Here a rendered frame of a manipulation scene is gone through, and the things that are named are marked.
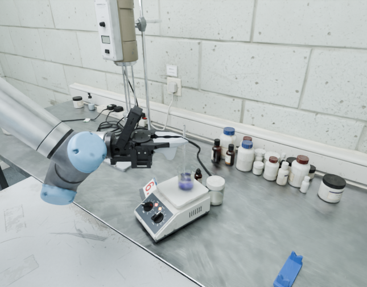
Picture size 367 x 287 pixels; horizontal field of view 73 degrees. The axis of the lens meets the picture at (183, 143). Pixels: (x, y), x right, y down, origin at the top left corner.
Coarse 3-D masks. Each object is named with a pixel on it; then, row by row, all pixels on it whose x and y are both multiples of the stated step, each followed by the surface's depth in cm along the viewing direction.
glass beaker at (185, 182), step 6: (186, 162) 74; (180, 168) 74; (186, 168) 74; (192, 168) 73; (180, 174) 70; (186, 174) 69; (192, 174) 71; (180, 180) 71; (186, 180) 70; (192, 180) 72; (180, 186) 72; (186, 186) 72; (192, 186) 73
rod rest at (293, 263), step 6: (294, 252) 61; (288, 258) 62; (294, 258) 61; (300, 258) 60; (288, 264) 61; (294, 264) 61; (300, 264) 61; (282, 270) 59; (288, 270) 59; (294, 270) 59; (282, 276) 56; (288, 276) 58; (294, 276) 58; (276, 282) 57; (282, 282) 56; (288, 282) 54
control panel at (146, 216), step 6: (150, 198) 75; (156, 198) 74; (162, 204) 72; (138, 210) 74; (144, 210) 73; (156, 210) 71; (162, 210) 70; (168, 210) 69; (144, 216) 72; (150, 216) 71; (168, 216) 68; (150, 222) 69; (162, 222) 68; (150, 228) 68; (156, 228) 67
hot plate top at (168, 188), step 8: (176, 176) 80; (160, 184) 76; (168, 184) 76; (176, 184) 76; (200, 184) 76; (160, 192) 74; (168, 192) 73; (176, 192) 73; (184, 192) 73; (192, 192) 73; (200, 192) 73; (176, 200) 70; (184, 200) 70; (192, 200) 70
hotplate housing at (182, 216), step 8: (152, 192) 76; (160, 200) 73; (168, 200) 72; (200, 200) 73; (208, 200) 74; (168, 208) 70; (176, 208) 69; (184, 208) 69; (192, 208) 71; (200, 208) 73; (208, 208) 76; (136, 216) 74; (176, 216) 68; (184, 216) 70; (192, 216) 72; (200, 216) 76; (144, 224) 70; (168, 224) 67; (176, 224) 69; (184, 224) 72; (152, 232) 67; (160, 232) 66; (168, 232) 69
